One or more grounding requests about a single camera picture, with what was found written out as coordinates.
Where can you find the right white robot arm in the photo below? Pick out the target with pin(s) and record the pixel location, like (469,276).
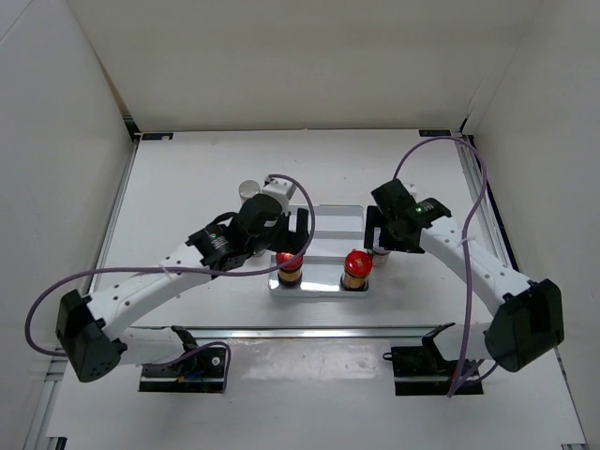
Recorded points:
(527,315)

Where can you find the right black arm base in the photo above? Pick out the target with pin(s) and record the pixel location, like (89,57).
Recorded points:
(418,374)

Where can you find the left blue corner label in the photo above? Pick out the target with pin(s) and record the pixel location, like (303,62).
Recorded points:
(157,136)

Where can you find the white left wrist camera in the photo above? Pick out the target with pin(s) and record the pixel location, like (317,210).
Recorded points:
(280,189)

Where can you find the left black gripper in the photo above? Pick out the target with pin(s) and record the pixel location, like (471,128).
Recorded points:
(295,239)

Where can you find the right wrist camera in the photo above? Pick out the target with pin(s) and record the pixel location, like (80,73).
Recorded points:
(392,198)

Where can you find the right blue corner label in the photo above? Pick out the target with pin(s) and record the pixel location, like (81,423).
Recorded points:
(431,133)

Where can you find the tall silver-cap bottle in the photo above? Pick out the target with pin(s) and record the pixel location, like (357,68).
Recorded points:
(248,189)
(411,188)

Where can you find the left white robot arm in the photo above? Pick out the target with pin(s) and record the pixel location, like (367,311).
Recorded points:
(96,330)

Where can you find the white divided tray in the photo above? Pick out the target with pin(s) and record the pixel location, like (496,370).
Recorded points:
(339,230)

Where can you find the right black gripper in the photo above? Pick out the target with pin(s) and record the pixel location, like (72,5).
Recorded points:
(375,219)

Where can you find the blue corner label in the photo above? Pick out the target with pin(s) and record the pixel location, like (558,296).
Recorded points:
(157,136)
(431,133)

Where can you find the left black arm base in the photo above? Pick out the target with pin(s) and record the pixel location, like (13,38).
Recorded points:
(204,372)

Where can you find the red-cap bottle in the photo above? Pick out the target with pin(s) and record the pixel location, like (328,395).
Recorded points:
(290,274)
(356,271)

